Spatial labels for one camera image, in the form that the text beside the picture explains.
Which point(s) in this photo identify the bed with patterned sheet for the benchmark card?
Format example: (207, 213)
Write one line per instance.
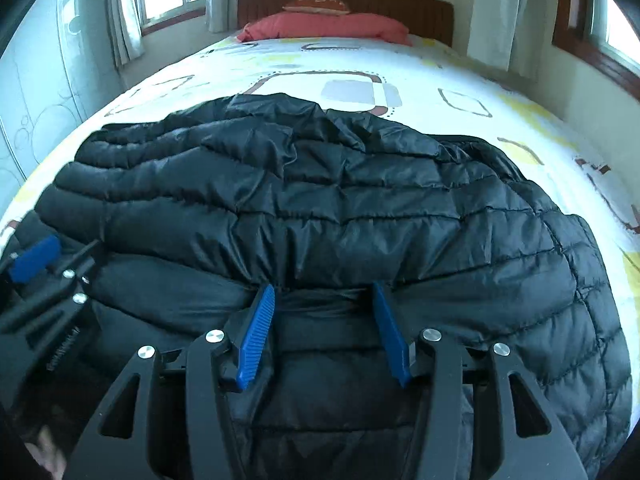
(450, 70)

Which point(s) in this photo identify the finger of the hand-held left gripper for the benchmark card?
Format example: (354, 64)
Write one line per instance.
(35, 257)

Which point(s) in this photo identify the long white curtain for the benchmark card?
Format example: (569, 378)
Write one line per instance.
(500, 15)

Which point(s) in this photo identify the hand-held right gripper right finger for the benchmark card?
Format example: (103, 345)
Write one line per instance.
(390, 335)

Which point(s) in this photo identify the brown patterned pillow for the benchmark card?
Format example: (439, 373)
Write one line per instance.
(315, 5)

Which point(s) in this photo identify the frosted glass sliding wardrobe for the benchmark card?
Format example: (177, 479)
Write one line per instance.
(45, 85)

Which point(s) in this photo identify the wood framed window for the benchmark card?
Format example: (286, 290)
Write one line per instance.
(610, 25)

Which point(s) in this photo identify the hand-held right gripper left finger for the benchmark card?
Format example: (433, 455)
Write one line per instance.
(256, 337)

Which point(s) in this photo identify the black quilted puffer jacket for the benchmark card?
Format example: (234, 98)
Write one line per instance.
(325, 200)

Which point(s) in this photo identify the red pillow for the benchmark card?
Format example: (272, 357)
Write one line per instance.
(325, 27)

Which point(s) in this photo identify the wooden headboard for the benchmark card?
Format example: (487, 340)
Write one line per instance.
(400, 10)

